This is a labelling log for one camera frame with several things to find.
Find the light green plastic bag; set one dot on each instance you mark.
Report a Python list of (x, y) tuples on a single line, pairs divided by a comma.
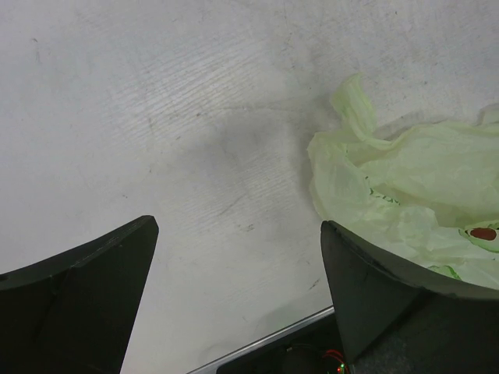
[(428, 195)]

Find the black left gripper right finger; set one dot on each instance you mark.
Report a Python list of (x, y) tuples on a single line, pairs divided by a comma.
[(395, 316)]

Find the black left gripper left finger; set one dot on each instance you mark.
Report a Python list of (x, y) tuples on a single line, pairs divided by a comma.
[(74, 312)]

